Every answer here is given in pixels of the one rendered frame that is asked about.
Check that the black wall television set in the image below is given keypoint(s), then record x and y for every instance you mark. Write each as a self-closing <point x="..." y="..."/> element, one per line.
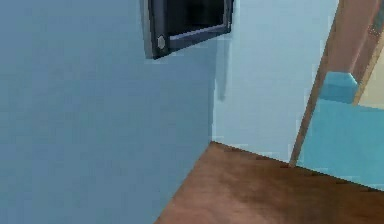
<point x="186" y="20"/>

